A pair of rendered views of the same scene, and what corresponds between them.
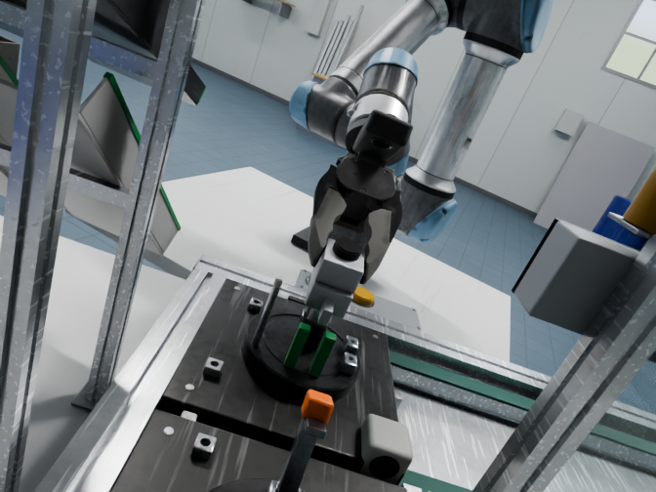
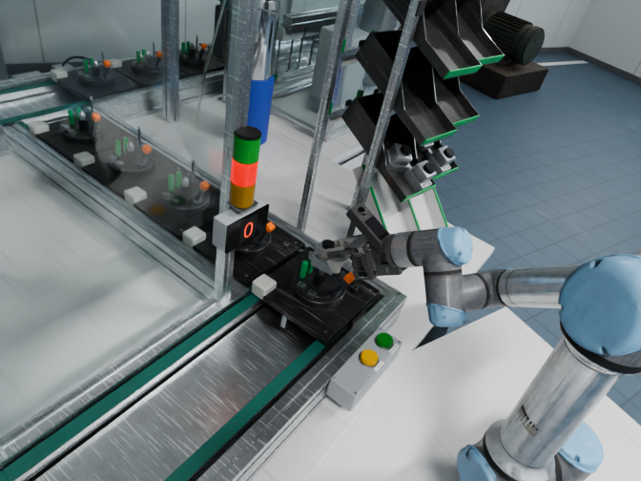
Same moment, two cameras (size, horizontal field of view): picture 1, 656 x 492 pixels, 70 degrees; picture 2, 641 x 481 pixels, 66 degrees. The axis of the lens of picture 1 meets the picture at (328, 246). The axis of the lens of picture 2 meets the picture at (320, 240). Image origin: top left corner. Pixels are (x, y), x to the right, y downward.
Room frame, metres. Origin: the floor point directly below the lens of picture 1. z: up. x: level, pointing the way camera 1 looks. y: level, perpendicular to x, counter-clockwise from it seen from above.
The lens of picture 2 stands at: (0.96, -0.79, 1.84)
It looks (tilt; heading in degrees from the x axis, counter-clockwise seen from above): 38 degrees down; 125
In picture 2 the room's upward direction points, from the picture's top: 13 degrees clockwise
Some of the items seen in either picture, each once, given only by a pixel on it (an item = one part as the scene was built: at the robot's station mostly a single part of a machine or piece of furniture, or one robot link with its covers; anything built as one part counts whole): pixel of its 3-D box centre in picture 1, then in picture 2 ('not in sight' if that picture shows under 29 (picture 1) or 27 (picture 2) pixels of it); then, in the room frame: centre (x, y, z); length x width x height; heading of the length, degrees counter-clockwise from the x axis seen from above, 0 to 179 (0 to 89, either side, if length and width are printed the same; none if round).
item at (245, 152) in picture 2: not in sight; (246, 146); (0.36, -0.22, 1.39); 0.05 x 0.05 x 0.05
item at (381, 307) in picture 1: (353, 312); (365, 366); (0.68, -0.08, 0.93); 0.21 x 0.07 x 0.06; 96
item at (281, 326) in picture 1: (303, 350); (318, 285); (0.45, -0.02, 0.98); 0.14 x 0.14 x 0.02
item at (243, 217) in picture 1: (329, 262); (496, 479); (1.03, -0.02, 0.84); 0.90 x 0.70 x 0.03; 76
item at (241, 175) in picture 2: not in sight; (244, 169); (0.36, -0.22, 1.34); 0.05 x 0.05 x 0.05
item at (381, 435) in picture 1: (383, 448); (263, 286); (0.37, -0.13, 0.97); 0.05 x 0.05 x 0.04; 6
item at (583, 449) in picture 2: not in sight; (557, 451); (1.07, -0.04, 1.05); 0.13 x 0.12 x 0.14; 64
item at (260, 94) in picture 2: not in sight; (251, 107); (-0.40, 0.49, 1.00); 0.16 x 0.16 x 0.27
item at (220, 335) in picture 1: (297, 363); (317, 291); (0.45, -0.02, 0.96); 0.24 x 0.24 x 0.02; 6
